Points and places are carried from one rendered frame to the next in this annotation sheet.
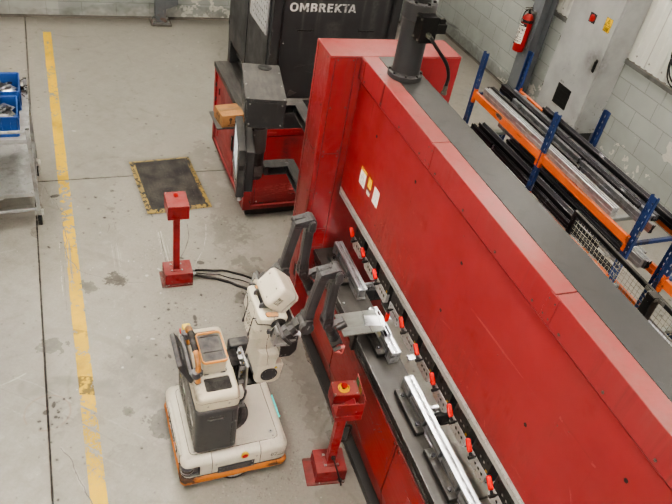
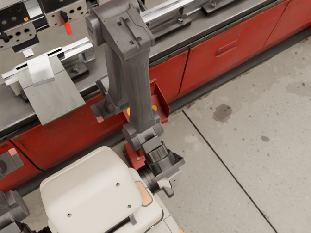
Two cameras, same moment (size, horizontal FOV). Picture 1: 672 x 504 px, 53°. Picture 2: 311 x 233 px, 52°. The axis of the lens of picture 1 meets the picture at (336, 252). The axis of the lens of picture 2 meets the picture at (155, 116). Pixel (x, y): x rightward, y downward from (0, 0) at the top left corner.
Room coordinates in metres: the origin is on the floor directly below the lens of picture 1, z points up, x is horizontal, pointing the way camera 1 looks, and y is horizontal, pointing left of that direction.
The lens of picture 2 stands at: (2.63, 0.45, 2.11)
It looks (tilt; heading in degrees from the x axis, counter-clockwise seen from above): 65 degrees down; 257
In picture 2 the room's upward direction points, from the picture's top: 7 degrees clockwise
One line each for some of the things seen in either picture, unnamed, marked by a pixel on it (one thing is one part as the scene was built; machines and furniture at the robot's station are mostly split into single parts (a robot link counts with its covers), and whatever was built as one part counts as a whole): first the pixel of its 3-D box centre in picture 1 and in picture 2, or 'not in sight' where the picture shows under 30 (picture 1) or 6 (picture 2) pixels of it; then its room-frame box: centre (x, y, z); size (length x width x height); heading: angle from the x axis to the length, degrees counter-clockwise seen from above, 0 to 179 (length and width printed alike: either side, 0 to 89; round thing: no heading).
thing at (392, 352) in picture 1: (382, 334); (51, 66); (2.93, -0.38, 0.92); 0.39 x 0.06 x 0.10; 26
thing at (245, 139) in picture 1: (244, 156); not in sight; (3.82, 0.73, 1.42); 0.45 x 0.12 x 0.36; 17
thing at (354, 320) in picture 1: (359, 322); (50, 88); (2.92, -0.22, 1.00); 0.26 x 0.18 x 0.01; 116
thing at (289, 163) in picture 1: (284, 178); not in sight; (4.03, 0.46, 1.18); 0.40 x 0.24 x 0.07; 26
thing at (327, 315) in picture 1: (331, 297); (118, 68); (2.64, -0.02, 1.40); 0.11 x 0.06 x 0.43; 27
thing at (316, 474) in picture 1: (324, 465); (143, 158); (2.53, -0.20, 0.06); 0.25 x 0.20 x 0.12; 109
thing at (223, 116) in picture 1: (228, 113); not in sight; (5.03, 1.12, 1.04); 0.30 x 0.26 x 0.12; 27
